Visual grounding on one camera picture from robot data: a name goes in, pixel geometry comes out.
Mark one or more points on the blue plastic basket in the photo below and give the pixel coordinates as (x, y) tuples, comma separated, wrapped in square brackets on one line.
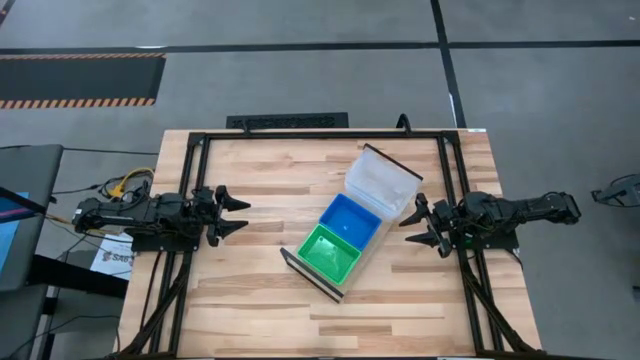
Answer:
[(350, 222)]

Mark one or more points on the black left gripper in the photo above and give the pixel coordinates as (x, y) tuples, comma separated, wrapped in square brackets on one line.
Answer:
[(205, 215)]

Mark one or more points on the blue flat panel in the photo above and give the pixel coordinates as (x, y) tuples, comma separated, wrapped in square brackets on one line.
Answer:
[(7, 235)]

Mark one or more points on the green plastic basket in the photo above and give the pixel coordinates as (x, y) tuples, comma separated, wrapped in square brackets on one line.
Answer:
[(327, 254)]

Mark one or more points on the white printed paper sheet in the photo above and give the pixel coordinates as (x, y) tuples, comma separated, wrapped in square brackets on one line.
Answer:
[(115, 260)]

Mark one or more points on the hazard-striped black floor mat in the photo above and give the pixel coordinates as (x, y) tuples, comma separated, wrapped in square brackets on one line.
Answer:
[(80, 80)]

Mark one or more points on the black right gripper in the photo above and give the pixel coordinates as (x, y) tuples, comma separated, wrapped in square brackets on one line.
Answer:
[(447, 222)]

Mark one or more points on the black floor vent strip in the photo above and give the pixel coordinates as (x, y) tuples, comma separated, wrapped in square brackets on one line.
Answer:
[(287, 121)]

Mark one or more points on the black-framed wooden shelf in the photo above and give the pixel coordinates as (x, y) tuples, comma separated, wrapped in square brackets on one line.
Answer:
[(312, 276)]

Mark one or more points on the clear plastic bin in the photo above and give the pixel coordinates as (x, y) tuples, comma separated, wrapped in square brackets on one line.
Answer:
[(356, 189), (385, 180)]

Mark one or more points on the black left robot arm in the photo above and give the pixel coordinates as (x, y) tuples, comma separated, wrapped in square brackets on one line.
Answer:
[(125, 215)]

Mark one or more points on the grey side cart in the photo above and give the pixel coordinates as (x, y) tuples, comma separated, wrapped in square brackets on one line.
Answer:
[(30, 200)]

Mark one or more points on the black cart base bar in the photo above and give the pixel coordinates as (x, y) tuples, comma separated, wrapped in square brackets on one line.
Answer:
[(75, 275)]

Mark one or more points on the black aluminium table frame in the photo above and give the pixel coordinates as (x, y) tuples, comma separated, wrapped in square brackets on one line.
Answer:
[(325, 135)]

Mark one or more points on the black table-edge hook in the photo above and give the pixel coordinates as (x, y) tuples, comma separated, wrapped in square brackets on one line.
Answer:
[(404, 122)]

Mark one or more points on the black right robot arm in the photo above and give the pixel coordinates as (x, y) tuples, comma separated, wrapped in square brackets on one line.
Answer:
[(525, 212)]

